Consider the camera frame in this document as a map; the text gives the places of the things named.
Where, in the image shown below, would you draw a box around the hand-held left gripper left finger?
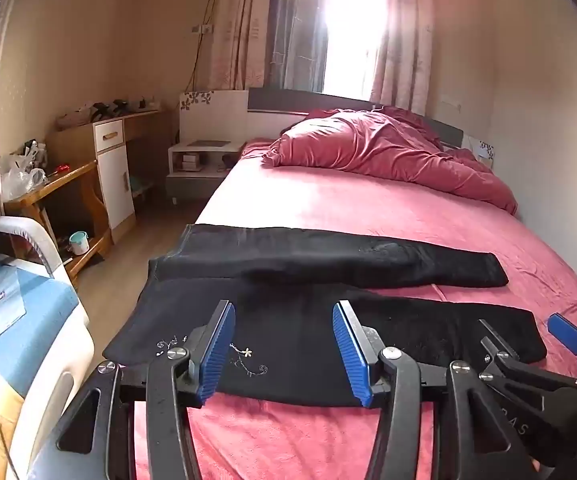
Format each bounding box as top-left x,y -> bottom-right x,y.
28,300 -> 236,480

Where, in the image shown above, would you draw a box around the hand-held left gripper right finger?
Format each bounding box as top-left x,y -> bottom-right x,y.
332,301 -> 539,480

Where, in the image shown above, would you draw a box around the black pants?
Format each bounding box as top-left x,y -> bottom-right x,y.
103,223 -> 547,407

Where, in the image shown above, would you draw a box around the bed with pink sheet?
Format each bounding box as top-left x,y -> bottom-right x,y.
133,137 -> 577,480

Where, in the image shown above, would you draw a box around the white nightstand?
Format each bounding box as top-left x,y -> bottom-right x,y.
166,139 -> 246,206

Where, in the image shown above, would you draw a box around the white and blue armchair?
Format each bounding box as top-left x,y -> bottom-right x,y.
0,200 -> 96,480

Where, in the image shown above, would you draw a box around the white floral headboard panel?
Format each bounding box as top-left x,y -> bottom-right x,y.
469,135 -> 495,163

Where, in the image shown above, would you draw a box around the white cabinet with drawer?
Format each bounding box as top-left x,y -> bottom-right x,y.
92,119 -> 136,231

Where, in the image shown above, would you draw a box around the pink duvet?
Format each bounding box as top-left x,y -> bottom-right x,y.
261,106 -> 519,216

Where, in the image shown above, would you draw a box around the low wooden side table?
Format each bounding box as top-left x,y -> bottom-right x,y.
3,160 -> 114,286

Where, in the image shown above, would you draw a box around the wooden desk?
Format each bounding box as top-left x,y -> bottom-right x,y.
48,109 -> 174,246

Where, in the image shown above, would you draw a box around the dark grey headboard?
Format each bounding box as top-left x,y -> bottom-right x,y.
247,87 -> 464,148

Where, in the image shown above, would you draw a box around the white plastic bag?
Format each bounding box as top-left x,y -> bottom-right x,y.
0,154 -> 48,201

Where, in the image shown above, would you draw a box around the dark clutter on desk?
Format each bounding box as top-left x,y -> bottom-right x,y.
56,96 -> 162,128

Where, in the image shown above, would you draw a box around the floral curtain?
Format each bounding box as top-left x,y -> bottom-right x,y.
369,0 -> 437,116
208,0 -> 329,96

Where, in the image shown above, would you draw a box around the bright window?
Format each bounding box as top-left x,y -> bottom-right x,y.
319,0 -> 389,101

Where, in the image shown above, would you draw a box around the hanging power cable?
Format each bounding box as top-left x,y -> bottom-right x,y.
186,0 -> 220,92

